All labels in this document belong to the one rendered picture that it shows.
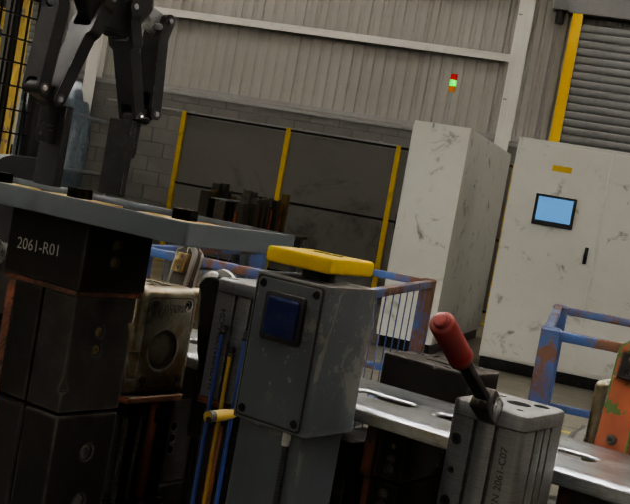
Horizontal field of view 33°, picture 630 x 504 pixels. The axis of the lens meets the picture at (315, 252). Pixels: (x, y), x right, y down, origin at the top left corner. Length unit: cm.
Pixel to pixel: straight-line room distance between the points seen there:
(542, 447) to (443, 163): 839
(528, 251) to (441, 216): 80
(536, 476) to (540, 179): 832
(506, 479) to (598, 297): 832
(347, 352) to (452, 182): 846
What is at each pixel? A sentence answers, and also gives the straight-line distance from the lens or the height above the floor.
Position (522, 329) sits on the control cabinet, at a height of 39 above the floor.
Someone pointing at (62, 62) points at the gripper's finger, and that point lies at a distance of 95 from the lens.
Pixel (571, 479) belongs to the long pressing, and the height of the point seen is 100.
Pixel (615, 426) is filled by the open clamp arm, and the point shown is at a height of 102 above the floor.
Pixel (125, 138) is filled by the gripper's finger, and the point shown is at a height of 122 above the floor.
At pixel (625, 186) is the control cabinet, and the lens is 919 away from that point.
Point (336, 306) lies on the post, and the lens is 77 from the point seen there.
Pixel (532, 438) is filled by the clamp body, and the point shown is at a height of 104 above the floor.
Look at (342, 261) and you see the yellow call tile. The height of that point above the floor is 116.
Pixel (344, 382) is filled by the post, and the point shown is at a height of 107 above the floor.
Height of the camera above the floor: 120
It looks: 3 degrees down
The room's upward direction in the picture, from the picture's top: 10 degrees clockwise
